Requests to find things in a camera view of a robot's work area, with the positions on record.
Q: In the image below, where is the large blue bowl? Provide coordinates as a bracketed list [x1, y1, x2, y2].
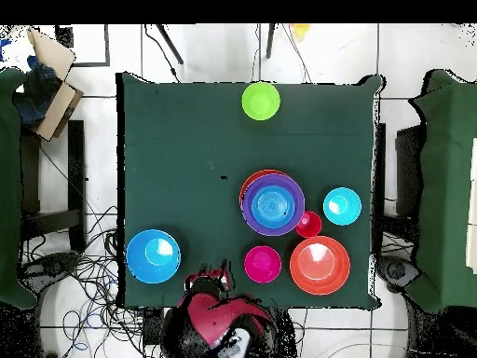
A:
[125, 228, 183, 285]

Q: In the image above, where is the purple bowl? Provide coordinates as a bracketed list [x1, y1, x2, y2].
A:
[240, 173, 306, 238]

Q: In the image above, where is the translucent blue straight-sided bowl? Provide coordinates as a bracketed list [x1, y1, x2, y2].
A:
[251, 185, 296, 230]

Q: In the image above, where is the orange bowl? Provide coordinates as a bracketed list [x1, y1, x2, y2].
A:
[289, 235, 351, 296]
[238, 169, 292, 206]

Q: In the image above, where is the small green bowl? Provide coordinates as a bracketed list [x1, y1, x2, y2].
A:
[240, 81, 281, 121]

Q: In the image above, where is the pink bowl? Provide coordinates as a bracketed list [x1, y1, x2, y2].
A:
[243, 245, 283, 284]

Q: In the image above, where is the red cup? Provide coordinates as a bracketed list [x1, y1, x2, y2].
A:
[295, 211, 323, 239]

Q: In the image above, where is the dark green tablecloth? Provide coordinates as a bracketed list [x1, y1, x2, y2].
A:
[116, 72, 385, 310]

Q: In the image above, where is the small blue ribbed bowl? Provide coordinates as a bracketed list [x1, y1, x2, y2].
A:
[322, 186, 363, 227]

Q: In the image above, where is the black stand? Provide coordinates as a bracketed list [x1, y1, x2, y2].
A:
[20, 119, 88, 252]

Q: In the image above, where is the green cloth side table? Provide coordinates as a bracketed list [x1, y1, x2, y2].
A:
[0, 66, 38, 310]
[405, 68, 477, 314]

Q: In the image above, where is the cardboard box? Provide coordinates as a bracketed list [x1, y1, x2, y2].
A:
[25, 26, 85, 143]

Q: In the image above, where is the black tripod leg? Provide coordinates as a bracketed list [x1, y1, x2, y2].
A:
[155, 23, 184, 65]
[265, 23, 277, 60]

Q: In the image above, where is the dark blue cloth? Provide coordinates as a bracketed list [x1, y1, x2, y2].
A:
[14, 55, 61, 128]

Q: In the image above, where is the yellow object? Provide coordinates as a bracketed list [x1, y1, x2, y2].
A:
[290, 23, 311, 40]

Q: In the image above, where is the tangle of floor cables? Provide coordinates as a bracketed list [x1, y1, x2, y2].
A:
[21, 208, 169, 358]

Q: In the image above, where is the black metal frame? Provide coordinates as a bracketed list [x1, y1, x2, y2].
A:
[54, 23, 112, 68]

